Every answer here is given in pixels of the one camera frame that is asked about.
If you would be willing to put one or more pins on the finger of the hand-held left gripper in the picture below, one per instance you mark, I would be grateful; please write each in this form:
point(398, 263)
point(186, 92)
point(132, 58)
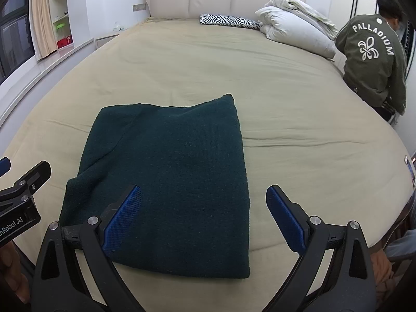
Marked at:
point(4, 166)
point(35, 177)

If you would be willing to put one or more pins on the person's left hand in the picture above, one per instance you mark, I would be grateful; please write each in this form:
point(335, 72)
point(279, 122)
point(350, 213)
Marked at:
point(11, 269)

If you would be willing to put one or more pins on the wall socket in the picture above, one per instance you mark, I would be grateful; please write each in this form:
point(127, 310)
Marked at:
point(139, 6)

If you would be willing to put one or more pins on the white shelf unit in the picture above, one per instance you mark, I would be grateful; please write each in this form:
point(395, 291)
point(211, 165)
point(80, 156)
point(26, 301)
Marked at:
point(60, 0)

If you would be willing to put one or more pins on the white duvet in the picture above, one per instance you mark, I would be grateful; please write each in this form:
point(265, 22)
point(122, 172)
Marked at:
point(295, 26)

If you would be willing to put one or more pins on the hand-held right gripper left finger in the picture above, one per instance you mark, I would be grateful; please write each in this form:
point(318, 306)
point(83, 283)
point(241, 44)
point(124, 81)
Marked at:
point(125, 216)

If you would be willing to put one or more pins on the beige curtain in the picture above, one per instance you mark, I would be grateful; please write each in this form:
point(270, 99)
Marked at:
point(42, 19)

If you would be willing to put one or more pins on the white window ledge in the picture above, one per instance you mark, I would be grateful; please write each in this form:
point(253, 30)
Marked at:
point(42, 71)

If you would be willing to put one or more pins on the red box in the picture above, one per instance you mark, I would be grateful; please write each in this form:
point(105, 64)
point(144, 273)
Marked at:
point(64, 42)

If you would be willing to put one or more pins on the zebra print pillow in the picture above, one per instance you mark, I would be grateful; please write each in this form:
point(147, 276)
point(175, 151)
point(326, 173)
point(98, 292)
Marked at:
point(227, 21)

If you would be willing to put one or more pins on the dark green knit sweater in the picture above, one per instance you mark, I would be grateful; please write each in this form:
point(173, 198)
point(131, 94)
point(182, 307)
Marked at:
point(182, 169)

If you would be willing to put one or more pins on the white nightstand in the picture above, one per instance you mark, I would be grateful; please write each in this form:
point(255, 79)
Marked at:
point(105, 40)

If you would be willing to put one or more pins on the bed with beige sheet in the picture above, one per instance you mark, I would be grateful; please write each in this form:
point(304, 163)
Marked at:
point(292, 120)

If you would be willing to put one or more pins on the green plastic container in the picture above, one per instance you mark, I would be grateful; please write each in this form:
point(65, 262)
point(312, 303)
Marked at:
point(61, 27)

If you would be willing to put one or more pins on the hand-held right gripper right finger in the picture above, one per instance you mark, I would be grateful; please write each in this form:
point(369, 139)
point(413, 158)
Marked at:
point(284, 216)

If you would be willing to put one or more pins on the dark window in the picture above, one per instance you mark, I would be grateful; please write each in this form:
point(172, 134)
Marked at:
point(14, 35)

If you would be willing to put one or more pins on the light grey cloth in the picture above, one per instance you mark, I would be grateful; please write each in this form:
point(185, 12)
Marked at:
point(401, 248)

